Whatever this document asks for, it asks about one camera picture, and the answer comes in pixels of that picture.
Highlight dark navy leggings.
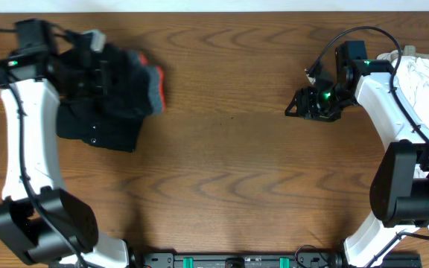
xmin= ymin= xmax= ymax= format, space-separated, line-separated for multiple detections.
xmin=60 ymin=44 xmax=165 ymax=118

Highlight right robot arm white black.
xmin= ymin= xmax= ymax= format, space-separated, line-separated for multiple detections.
xmin=285 ymin=57 xmax=429 ymax=267

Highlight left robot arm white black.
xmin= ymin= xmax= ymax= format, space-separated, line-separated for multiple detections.
xmin=0 ymin=49 xmax=132 ymax=267

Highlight folded black polo shirt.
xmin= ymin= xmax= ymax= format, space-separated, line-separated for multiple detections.
xmin=56 ymin=103 xmax=144 ymax=153

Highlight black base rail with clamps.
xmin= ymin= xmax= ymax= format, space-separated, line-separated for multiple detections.
xmin=132 ymin=245 xmax=422 ymax=268

